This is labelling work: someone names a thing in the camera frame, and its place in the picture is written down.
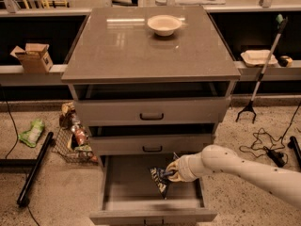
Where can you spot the grey middle drawer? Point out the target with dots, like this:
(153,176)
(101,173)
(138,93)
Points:
(153,138)

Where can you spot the black right stand leg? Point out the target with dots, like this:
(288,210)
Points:
(293,144)

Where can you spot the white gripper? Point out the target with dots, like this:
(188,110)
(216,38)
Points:
(185,169)

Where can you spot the grey drawer cabinet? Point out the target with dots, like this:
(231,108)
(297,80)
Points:
(119,57)

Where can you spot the black metal stand leg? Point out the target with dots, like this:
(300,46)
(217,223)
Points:
(31,166)

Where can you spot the green snack bag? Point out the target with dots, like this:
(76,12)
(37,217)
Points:
(30,137)

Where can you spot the white takeout container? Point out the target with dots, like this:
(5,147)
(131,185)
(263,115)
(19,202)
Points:
(253,58)

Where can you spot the grey top drawer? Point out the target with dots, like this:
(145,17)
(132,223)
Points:
(152,111)

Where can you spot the wire basket with snacks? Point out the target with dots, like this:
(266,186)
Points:
(65,142)

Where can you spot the cardboard box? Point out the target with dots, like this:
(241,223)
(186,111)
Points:
(34,58)

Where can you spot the grey open bottom drawer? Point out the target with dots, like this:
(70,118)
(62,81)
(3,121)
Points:
(128,195)

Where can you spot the white bowl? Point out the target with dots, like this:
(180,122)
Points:
(164,25)

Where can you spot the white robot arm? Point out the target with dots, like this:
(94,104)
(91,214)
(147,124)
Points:
(282,183)

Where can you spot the reacher grabber tool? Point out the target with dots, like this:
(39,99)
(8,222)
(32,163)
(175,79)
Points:
(281,24)

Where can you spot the yellow tape measure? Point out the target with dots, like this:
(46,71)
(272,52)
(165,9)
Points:
(285,61)

